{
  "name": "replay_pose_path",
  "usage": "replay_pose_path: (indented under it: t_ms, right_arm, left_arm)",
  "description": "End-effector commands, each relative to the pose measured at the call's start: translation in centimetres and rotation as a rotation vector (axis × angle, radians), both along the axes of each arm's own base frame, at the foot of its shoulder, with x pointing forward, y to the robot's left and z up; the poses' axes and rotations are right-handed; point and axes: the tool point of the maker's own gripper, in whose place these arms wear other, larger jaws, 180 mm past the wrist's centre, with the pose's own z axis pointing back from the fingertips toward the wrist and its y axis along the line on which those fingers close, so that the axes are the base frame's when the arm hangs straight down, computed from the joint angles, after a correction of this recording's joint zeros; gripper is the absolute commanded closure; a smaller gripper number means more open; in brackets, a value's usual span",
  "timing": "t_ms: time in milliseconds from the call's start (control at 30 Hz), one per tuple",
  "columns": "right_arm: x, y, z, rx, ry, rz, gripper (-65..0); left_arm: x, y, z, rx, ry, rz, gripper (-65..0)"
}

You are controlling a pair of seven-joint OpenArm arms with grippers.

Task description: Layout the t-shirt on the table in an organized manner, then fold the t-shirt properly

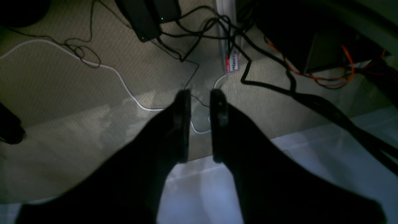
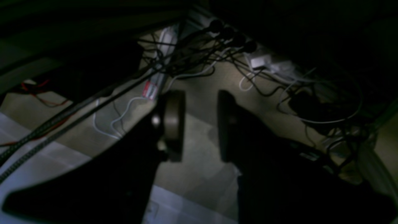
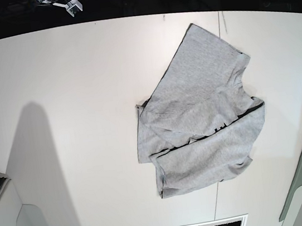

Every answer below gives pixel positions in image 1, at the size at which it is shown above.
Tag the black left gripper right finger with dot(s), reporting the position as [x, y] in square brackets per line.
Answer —
[271, 187]

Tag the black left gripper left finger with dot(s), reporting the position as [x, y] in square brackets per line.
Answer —
[127, 188]

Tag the red white label tag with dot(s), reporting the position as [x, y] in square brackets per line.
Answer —
[232, 62]

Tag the black power adapter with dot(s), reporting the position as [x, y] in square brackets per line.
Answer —
[146, 16]

